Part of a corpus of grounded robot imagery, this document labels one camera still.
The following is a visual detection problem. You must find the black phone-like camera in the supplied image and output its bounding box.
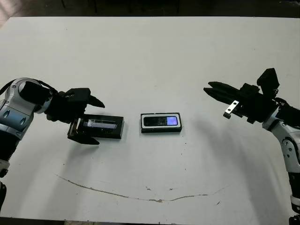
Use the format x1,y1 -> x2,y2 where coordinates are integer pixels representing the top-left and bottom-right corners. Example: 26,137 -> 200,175
143,116 -> 178,127

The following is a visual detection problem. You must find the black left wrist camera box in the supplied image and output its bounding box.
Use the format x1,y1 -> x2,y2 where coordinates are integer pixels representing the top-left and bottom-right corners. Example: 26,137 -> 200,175
65,88 -> 91,102

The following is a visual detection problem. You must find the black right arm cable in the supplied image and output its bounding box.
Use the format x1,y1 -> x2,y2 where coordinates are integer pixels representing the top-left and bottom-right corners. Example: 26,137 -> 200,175
274,97 -> 300,111

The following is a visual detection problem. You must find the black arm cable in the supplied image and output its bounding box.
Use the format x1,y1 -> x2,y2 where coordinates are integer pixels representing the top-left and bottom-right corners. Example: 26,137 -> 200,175
35,80 -> 60,94
274,97 -> 300,111

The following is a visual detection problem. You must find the black box base white insert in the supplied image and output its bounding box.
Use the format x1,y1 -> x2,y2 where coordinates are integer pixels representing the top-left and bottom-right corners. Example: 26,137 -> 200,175
140,112 -> 183,134

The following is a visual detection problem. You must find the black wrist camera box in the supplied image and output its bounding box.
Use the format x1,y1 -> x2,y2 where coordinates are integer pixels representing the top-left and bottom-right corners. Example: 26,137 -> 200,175
256,67 -> 280,96
65,88 -> 91,102

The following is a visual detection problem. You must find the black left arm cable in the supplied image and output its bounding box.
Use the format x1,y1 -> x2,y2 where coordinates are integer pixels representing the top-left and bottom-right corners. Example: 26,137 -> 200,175
35,80 -> 60,94

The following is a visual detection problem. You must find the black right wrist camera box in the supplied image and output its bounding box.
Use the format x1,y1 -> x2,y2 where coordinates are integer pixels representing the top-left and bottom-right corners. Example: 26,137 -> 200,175
256,67 -> 280,96

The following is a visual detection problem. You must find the black box with label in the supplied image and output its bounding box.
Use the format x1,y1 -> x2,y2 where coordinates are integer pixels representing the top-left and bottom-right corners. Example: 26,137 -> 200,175
76,114 -> 125,140

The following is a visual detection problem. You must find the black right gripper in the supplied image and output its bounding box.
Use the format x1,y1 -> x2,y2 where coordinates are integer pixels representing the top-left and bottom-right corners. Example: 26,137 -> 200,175
203,81 -> 279,124

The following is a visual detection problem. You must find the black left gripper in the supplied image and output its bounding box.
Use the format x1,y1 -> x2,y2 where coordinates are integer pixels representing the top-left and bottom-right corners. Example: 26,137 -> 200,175
45,92 -> 105,146

